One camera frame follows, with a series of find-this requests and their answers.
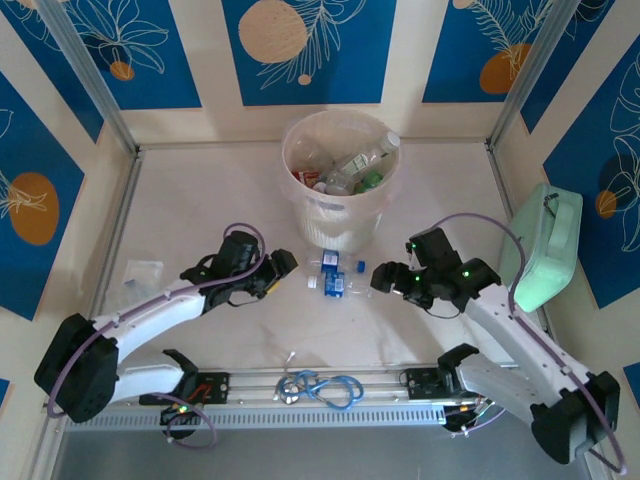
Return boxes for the aluminium frame post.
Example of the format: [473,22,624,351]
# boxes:
[487,0,584,151]
[37,0,141,154]

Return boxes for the aluminium mounting rail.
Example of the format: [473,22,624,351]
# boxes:
[94,367,566,432]

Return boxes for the white plastic bin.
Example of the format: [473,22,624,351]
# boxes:
[279,109,405,254]

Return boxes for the clear bottle green cap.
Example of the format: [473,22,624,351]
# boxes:
[332,130,402,176]

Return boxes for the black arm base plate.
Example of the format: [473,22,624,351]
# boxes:
[403,367,451,401]
[192,372,232,405]

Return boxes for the blue stethoscope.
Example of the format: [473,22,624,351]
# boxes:
[273,349,365,412]

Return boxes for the mint green case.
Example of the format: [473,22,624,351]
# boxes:
[499,182,584,314]

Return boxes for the blue label bottle white cap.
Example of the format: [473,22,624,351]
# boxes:
[305,272,375,300]

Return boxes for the clear plastic wrapper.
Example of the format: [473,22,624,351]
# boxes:
[122,280,154,304]

